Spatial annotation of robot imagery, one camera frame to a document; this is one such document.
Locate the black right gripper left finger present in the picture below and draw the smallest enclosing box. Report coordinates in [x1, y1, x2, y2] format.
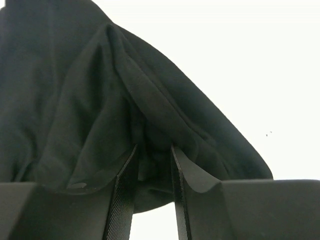
[103, 145, 139, 240]

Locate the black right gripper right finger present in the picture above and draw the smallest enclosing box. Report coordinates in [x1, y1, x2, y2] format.
[171, 146, 223, 240]

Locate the black tank top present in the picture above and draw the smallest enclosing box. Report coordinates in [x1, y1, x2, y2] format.
[0, 0, 273, 213]

